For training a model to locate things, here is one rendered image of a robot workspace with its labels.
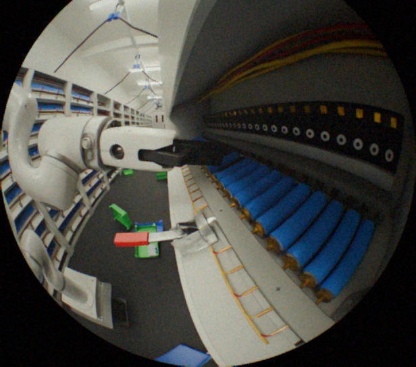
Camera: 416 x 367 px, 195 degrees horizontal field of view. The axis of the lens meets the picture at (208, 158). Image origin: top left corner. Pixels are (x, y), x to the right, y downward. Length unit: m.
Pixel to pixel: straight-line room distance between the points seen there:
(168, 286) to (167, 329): 0.36
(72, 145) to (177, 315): 1.02
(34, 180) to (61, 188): 0.05
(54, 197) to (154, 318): 0.98
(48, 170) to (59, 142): 0.04
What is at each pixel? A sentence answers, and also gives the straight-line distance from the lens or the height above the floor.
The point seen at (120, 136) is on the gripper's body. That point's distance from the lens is 0.15.
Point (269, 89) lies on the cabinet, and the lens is 0.27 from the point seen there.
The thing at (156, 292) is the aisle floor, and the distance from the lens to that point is 1.10.
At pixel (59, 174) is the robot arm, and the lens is 0.21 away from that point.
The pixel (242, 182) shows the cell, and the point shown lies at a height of 0.96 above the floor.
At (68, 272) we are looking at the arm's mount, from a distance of 1.04.
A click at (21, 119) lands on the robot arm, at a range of 0.29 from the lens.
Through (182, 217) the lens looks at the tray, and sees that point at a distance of 0.17.
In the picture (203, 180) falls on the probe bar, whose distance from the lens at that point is 0.17.
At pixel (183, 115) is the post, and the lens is 0.53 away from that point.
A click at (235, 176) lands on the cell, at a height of 0.96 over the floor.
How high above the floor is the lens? 1.03
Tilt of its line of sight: 17 degrees down
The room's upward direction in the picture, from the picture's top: straight up
